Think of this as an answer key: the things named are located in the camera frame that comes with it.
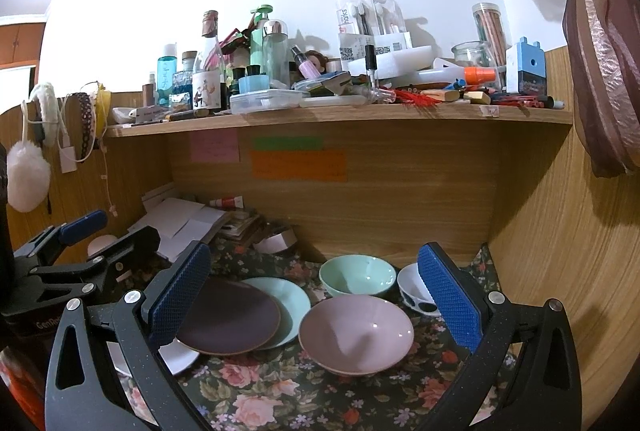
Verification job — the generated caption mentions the clear plastic flat box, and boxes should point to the clear plastic flat box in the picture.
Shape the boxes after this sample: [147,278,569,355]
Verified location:
[230,88,309,114]

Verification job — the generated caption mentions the blue liquid bottle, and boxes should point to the blue liquid bottle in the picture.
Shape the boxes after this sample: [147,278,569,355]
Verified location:
[155,43,177,107]

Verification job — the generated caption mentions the red white tube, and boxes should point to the red white tube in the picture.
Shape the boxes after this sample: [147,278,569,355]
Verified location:
[209,196,244,210]

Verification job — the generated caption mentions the small cardboard box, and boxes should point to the small cardboard box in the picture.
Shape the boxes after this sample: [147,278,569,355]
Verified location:
[254,229,297,255]

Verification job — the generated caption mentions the green pump bottle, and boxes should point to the green pump bottle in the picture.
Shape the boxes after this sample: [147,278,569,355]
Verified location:
[250,4,273,66]

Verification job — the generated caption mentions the dark brown plate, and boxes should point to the dark brown plate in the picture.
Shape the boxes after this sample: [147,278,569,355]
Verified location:
[176,277,281,356]

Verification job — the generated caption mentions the orange cap white bottle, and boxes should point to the orange cap white bottle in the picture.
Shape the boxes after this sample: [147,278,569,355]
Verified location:
[394,66,498,86]

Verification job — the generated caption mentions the white plate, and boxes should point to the white plate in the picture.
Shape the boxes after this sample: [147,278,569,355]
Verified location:
[107,339,200,377]

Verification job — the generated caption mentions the white bowl black spots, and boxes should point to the white bowl black spots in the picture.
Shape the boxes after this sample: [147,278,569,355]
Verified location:
[397,263,440,317]

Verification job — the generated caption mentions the pink sticky note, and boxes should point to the pink sticky note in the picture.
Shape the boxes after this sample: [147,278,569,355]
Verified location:
[189,128,240,163]

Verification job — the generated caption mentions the white charger with cable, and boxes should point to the white charger with cable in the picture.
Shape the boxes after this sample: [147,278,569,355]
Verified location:
[56,92,98,174]

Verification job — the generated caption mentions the orange sticky note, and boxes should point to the orange sticky note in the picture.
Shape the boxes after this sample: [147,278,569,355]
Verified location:
[250,149,347,182]

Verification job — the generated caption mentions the light teal plate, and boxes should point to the light teal plate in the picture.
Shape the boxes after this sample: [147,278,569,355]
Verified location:
[244,277,311,351]

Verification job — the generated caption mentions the blue pencil sharpener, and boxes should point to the blue pencil sharpener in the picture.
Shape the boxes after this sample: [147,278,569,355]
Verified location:
[506,36,547,96]

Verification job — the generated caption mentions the clear jar of sticks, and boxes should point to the clear jar of sticks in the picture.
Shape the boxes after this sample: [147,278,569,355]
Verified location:
[472,2,508,66]

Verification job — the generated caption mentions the green sticky note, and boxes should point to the green sticky note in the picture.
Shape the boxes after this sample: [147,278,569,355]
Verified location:
[252,136,323,151]

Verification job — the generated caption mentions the white paper stack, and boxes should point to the white paper stack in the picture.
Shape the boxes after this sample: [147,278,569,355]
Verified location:
[128,183,232,262]

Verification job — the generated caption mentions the white fluffy puff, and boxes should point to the white fluffy puff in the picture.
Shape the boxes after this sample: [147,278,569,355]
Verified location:
[6,140,51,213]

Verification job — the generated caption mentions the floral tablecloth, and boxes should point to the floral tablecloth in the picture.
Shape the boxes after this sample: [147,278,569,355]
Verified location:
[114,235,516,431]

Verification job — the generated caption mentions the brown striped curtain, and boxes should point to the brown striped curtain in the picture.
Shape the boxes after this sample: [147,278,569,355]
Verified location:
[563,0,639,177]

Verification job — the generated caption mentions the mint green bowl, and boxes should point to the mint green bowl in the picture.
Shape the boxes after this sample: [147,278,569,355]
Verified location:
[319,255,397,297]

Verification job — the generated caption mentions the pink bowl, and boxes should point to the pink bowl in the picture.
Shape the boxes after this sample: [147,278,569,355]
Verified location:
[298,295,414,377]

